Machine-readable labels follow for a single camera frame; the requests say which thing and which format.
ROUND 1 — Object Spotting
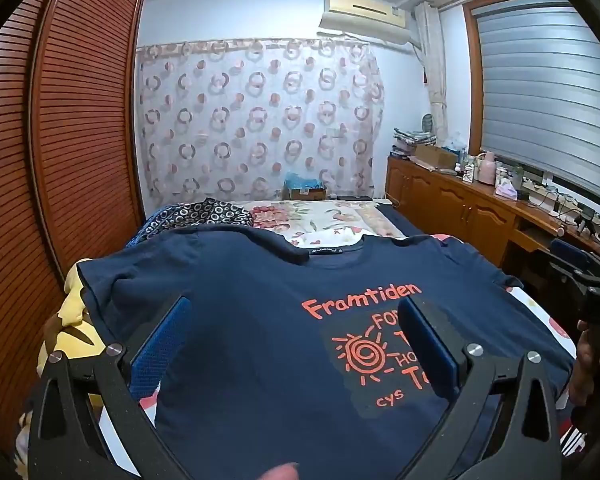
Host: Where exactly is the beige window curtain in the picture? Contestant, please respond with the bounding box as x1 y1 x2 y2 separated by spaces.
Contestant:
412 0 448 143

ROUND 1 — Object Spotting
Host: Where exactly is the white strawberry-print blanket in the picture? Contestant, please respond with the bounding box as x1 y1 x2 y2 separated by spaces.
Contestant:
10 280 576 480

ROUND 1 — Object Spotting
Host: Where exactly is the dark medallion-patterned cushion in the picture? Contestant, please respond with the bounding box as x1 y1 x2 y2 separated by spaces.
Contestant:
140 197 253 242

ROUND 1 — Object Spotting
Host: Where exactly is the wall air conditioner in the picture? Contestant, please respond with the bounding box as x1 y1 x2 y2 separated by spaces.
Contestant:
319 0 412 47

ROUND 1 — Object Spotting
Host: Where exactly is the wooden louvered wardrobe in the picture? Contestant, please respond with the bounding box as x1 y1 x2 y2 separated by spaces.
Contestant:
0 0 146 461

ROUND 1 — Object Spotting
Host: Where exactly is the small labelled cardboard box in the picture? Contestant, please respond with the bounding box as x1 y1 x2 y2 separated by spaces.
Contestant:
285 186 327 202

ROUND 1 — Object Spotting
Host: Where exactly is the person's left hand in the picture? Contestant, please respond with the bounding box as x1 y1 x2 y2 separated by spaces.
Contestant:
257 462 301 480

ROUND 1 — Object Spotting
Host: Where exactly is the navy printed T-shirt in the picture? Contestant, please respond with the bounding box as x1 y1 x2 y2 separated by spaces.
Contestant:
77 227 576 480

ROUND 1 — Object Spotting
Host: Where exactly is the wooden sideboard cabinet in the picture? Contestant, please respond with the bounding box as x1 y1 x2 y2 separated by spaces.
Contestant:
384 155 600 281

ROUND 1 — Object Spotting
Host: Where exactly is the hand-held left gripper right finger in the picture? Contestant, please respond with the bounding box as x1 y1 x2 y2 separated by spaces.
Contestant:
395 297 563 480

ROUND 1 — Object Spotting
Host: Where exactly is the person's right hand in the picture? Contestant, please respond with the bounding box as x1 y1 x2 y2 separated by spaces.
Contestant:
569 322 600 406

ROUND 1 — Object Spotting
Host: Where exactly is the blue plastic bag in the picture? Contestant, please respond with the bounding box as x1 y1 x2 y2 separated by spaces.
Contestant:
284 172 323 191

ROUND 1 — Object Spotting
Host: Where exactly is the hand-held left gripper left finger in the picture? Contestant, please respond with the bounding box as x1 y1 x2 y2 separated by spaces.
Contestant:
27 296 192 480

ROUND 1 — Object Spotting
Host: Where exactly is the white power strip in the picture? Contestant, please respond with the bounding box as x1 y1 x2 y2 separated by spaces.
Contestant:
542 194 582 213

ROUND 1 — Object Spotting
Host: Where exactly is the navy bed cover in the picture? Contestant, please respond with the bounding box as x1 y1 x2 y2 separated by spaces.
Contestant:
375 204 433 242

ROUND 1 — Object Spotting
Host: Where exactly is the floral bed sheet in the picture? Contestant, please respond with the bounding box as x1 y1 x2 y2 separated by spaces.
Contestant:
225 200 406 261

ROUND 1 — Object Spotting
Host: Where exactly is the pink thermos jug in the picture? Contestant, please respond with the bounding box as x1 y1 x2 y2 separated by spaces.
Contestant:
480 151 498 183

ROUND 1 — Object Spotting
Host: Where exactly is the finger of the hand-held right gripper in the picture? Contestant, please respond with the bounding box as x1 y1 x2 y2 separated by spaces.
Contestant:
550 237 600 288

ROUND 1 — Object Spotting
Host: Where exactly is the grey window blind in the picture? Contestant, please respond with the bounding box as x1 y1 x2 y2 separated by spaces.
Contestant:
472 2 600 221

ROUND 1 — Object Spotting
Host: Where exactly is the open cardboard box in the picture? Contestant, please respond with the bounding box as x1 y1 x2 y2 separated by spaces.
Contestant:
412 142 458 171

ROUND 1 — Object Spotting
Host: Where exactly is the stack of folded cloths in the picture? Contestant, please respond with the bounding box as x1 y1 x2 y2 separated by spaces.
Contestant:
391 127 437 158

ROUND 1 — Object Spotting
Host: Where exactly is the sheer circle-patterned curtain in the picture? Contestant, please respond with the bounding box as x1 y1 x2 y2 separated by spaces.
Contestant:
136 37 386 202

